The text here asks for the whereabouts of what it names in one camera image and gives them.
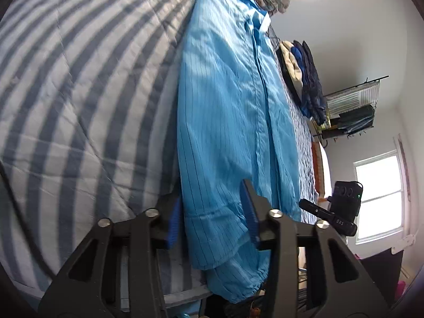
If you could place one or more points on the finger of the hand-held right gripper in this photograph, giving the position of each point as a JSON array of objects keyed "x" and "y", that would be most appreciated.
[{"x": 314, "y": 209}]

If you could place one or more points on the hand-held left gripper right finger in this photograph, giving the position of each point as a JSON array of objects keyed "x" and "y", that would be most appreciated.
[{"x": 250, "y": 212}]

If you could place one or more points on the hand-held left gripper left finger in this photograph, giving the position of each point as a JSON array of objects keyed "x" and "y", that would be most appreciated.
[{"x": 174, "y": 222}]

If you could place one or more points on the blue pinstriped work coat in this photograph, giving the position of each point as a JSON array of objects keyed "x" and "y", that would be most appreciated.
[{"x": 225, "y": 122}]

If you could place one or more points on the bright window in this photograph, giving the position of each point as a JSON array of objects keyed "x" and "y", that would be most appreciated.
[{"x": 377, "y": 179}]

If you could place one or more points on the white plastic object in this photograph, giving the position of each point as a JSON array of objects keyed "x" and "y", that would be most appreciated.
[{"x": 402, "y": 243}]

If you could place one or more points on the dark green hanging cloths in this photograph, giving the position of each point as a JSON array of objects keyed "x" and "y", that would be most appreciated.
[{"x": 356, "y": 119}]

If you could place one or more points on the black cloth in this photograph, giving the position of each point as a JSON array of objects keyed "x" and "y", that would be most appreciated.
[{"x": 381, "y": 271}]

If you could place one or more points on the white striped towel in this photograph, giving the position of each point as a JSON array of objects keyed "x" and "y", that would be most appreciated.
[{"x": 347, "y": 101}]

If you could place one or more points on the pink object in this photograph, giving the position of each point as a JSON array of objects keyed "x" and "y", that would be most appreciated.
[{"x": 400, "y": 290}]

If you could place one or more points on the dark blue puffer jacket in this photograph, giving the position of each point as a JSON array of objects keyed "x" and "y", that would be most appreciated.
[{"x": 314, "y": 96}]

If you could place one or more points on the beige cloth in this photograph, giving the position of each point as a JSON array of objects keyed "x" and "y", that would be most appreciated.
[{"x": 293, "y": 71}]

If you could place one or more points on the bright blue garment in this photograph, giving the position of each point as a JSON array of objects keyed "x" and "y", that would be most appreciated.
[{"x": 296, "y": 54}]

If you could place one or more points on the blue striped bed quilt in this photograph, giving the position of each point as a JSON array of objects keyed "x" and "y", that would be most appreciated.
[{"x": 66, "y": 89}]

